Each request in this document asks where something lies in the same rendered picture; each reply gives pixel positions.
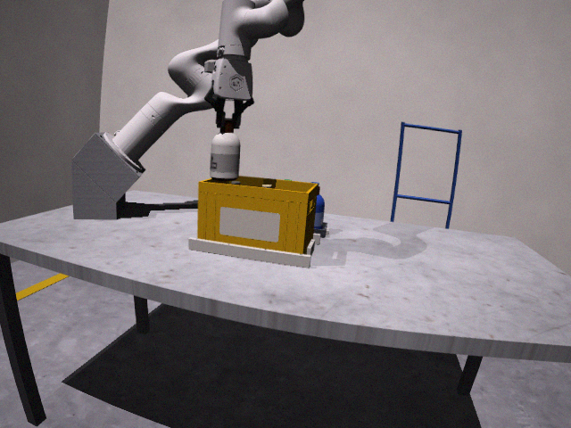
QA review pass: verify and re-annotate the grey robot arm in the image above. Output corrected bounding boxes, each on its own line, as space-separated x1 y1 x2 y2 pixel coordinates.
103 0 304 171

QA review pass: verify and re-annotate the blue bottle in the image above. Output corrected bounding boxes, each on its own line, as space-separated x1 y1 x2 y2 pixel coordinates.
314 187 325 229

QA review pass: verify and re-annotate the white labeled bottle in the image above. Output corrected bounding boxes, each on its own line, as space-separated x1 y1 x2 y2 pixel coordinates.
210 118 241 181

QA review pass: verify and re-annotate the black tray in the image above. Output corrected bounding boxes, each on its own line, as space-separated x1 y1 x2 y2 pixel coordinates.
313 222 327 238

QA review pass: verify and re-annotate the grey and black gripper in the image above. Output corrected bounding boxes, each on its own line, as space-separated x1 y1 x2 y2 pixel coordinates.
204 57 254 129

